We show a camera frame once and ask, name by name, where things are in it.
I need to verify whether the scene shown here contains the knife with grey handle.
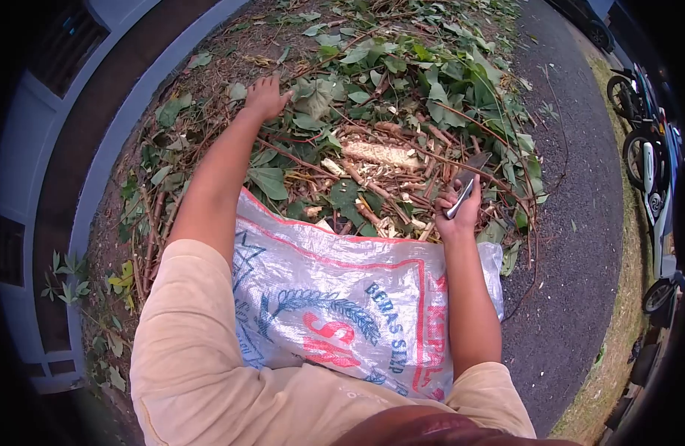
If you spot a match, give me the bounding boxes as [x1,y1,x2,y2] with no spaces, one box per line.
[444,152,493,220]

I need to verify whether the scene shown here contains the large peeled cassava root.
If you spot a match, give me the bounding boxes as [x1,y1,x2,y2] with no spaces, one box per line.
[341,140,422,171]

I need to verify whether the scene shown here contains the person's left hand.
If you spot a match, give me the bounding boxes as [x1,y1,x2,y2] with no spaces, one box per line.
[244,72,294,123]

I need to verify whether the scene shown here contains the dark window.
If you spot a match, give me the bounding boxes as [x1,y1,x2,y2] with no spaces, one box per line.
[27,0,110,99]

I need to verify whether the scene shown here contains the dark car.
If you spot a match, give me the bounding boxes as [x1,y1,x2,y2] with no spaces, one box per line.
[548,0,617,54]

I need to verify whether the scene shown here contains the person's right fingers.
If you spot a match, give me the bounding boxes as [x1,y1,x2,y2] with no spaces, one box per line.
[434,185,460,218]

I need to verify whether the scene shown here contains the dark motorcycle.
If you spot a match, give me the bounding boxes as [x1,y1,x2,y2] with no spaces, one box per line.
[606,63,683,132]

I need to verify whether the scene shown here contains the white woven plastic sack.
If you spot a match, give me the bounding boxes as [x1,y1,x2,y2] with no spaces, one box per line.
[231,187,505,403]

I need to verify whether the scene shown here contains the pile of leaves and stems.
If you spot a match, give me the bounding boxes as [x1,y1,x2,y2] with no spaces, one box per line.
[117,0,551,297]

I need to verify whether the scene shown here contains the person's body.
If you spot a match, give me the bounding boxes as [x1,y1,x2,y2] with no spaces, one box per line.
[130,239,538,446]

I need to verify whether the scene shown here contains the small green plant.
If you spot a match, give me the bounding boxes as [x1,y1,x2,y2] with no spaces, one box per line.
[39,250,93,306]

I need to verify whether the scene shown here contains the white scooter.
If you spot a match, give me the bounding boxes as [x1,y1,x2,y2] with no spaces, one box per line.
[622,129,685,316]

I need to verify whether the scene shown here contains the person's right hand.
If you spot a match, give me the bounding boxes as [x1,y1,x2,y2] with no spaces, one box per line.
[434,175,484,241]

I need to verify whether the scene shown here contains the person's left fingers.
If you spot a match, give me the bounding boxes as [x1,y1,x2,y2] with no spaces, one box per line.
[251,72,281,93]

